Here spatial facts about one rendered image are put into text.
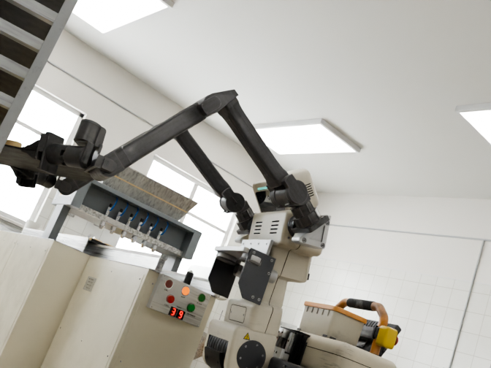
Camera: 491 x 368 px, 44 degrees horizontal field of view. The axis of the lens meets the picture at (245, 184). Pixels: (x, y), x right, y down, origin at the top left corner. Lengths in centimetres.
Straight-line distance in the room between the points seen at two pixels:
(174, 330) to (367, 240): 511
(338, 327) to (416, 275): 468
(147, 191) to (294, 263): 129
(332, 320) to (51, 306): 140
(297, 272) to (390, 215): 527
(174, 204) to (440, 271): 399
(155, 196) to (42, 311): 80
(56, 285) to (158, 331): 73
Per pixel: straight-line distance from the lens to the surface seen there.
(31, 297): 298
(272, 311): 203
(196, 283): 266
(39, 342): 303
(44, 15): 180
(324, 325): 220
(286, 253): 208
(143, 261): 249
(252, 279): 197
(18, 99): 170
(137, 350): 243
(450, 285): 657
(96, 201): 312
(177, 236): 331
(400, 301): 682
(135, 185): 316
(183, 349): 251
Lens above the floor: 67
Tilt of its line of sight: 15 degrees up
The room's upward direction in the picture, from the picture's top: 21 degrees clockwise
